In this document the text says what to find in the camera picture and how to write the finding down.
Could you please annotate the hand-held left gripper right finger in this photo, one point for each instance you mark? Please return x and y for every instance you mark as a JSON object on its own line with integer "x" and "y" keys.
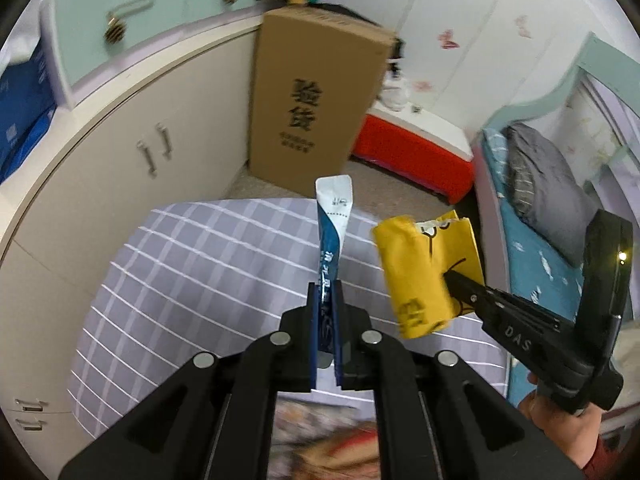
{"x": 338, "y": 330}

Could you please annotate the tall cardboard box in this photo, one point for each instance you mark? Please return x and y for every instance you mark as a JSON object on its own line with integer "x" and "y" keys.
{"x": 310, "y": 85}

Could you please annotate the teal drawer unit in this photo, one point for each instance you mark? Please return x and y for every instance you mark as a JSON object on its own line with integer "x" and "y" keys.
{"x": 165, "y": 35}

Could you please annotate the blue box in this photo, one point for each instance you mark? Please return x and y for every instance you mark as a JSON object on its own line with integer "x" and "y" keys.
{"x": 25, "y": 105}

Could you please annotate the lilac bed frame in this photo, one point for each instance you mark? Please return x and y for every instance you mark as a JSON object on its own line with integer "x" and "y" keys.
{"x": 487, "y": 220}

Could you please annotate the pink butterfly sticker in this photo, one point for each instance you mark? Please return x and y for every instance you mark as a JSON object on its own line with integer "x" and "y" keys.
{"x": 523, "y": 25}
{"x": 448, "y": 40}

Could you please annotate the grey folded blanket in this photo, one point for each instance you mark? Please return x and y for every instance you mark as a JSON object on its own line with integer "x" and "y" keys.
{"x": 545, "y": 175}

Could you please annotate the red cooler box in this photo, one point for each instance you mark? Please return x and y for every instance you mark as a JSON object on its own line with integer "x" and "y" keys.
{"x": 410, "y": 155}

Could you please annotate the blue white sachet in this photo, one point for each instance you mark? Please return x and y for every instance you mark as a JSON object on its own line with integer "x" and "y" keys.
{"x": 332, "y": 220}

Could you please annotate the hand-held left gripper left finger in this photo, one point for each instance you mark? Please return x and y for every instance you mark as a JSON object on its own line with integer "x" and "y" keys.
{"x": 314, "y": 330}

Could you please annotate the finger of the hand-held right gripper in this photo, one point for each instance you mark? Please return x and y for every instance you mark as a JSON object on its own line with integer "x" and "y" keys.
{"x": 537, "y": 314}
{"x": 520, "y": 340}

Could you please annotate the grey grid tablecloth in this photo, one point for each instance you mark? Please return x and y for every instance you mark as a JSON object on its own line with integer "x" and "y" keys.
{"x": 200, "y": 270}

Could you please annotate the white plastic bag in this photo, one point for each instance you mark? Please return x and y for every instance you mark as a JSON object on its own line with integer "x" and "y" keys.
{"x": 397, "y": 90}

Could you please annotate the person's right forearm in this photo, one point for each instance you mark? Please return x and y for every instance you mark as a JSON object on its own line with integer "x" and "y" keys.
{"x": 600, "y": 460}

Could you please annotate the cream cabinet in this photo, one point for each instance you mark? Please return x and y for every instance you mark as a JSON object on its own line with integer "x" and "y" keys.
{"x": 100, "y": 185}

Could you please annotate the yellow packet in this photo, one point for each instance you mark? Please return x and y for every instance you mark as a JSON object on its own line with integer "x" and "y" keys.
{"x": 410, "y": 270}

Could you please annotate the blue patterned bed sheet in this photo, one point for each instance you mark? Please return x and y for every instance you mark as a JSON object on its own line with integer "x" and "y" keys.
{"x": 530, "y": 270}

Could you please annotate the person's right hand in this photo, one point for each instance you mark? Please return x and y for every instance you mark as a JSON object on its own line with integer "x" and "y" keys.
{"x": 560, "y": 425}

